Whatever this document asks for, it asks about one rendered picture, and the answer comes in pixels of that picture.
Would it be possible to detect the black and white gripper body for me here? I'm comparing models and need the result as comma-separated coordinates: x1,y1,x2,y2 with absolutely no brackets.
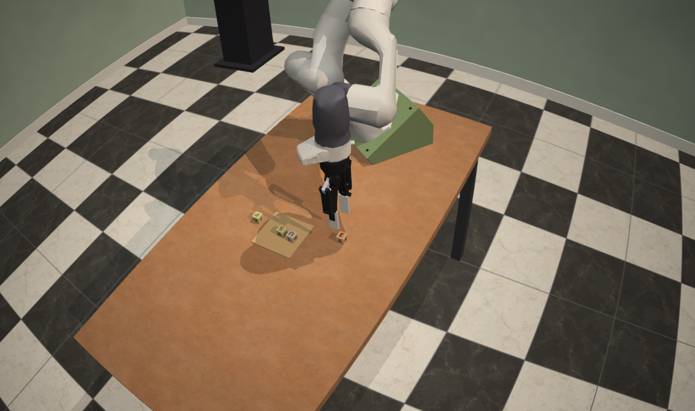
320,156,350,186

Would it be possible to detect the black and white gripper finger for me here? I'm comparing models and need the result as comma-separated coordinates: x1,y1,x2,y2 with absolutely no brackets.
319,176,341,230
338,160,352,214

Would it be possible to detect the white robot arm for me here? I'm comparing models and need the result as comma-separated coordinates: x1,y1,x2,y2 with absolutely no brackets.
284,0,399,166

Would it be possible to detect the tan flat mat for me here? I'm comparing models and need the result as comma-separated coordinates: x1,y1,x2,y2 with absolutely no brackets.
251,212,315,259

